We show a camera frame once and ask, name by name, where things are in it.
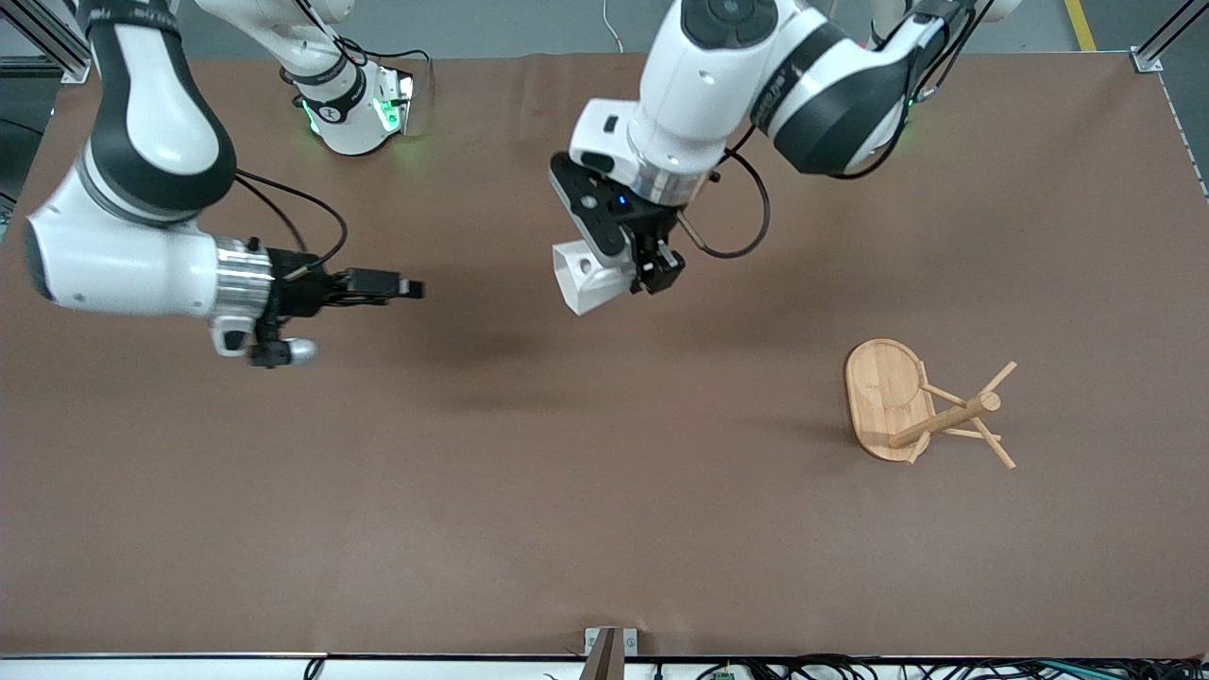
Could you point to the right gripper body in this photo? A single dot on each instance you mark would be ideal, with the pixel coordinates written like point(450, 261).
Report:
point(298, 283)

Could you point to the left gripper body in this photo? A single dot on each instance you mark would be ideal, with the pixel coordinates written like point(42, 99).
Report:
point(648, 227)

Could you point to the white faceted cup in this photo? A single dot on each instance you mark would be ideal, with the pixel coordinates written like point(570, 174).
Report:
point(590, 288)

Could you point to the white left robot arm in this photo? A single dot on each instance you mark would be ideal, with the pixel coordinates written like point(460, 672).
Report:
point(737, 85)

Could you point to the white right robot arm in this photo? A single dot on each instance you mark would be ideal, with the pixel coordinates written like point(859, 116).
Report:
point(142, 255)

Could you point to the wooden cup rack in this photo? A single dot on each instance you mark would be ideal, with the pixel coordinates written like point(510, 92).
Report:
point(883, 397)

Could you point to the brown table cover sheet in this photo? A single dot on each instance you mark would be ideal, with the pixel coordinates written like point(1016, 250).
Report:
point(604, 472)

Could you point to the aluminium frame post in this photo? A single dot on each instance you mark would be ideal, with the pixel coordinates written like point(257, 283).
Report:
point(52, 47)
point(1148, 59)

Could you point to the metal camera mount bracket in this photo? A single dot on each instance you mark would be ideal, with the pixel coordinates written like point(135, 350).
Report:
point(609, 647)

